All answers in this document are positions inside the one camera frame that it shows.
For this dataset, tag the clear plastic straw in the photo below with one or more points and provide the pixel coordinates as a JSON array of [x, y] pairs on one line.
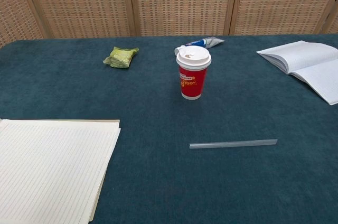
[[232, 144]]

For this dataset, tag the red paper cup white lid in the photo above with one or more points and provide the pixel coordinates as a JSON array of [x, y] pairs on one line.
[[191, 82]]

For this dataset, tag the green snack packet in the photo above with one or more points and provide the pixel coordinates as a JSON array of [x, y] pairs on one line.
[[120, 57]]

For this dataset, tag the blue white toothpaste tube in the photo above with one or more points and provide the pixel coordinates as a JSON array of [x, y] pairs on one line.
[[212, 41]]

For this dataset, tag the teal felt table cover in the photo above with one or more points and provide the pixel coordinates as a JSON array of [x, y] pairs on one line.
[[163, 176]]

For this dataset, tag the woven wicker folding screen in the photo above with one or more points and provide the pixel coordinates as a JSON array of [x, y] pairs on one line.
[[179, 2]]

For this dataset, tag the lined loose-leaf paper pad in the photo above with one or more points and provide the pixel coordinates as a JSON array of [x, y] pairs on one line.
[[50, 166]]

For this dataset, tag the open white notebook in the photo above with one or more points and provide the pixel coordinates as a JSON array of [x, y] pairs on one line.
[[314, 63]]

